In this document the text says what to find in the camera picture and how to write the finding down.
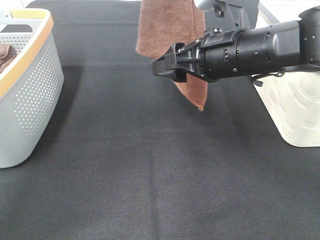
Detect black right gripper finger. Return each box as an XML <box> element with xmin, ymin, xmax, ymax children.
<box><xmin>162</xmin><ymin>42</ymin><xmax>187</xmax><ymax>60</ymax></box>
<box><xmin>151</xmin><ymin>56</ymin><xmax>187</xmax><ymax>83</ymax></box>

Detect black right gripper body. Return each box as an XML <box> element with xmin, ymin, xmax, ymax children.
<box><xmin>174</xmin><ymin>29</ymin><xmax>240</xmax><ymax>83</ymax></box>

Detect brown microfibre towel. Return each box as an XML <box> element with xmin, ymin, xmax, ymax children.
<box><xmin>135</xmin><ymin>0</ymin><xmax>209</xmax><ymax>112</ymax></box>

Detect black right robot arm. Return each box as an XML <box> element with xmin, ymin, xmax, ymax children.
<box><xmin>151</xmin><ymin>2</ymin><xmax>320</xmax><ymax>86</ymax></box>

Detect white basket with grey rim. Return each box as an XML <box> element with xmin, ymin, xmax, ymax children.
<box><xmin>255</xmin><ymin>0</ymin><xmax>320</xmax><ymax>147</ymax></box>

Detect black table cloth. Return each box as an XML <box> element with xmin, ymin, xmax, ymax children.
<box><xmin>0</xmin><ymin>0</ymin><xmax>320</xmax><ymax>240</ymax></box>

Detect grey perforated laundry basket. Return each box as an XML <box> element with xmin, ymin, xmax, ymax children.
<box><xmin>0</xmin><ymin>8</ymin><xmax>64</xmax><ymax>169</ymax></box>

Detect brown towels in basket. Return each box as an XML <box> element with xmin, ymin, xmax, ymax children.
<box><xmin>0</xmin><ymin>43</ymin><xmax>18</xmax><ymax>73</ymax></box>

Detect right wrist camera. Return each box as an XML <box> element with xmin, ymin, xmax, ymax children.
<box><xmin>194</xmin><ymin>0</ymin><xmax>251</xmax><ymax>34</ymax></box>

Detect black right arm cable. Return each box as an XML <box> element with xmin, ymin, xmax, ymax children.
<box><xmin>249</xmin><ymin>71</ymin><xmax>286</xmax><ymax>88</ymax></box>

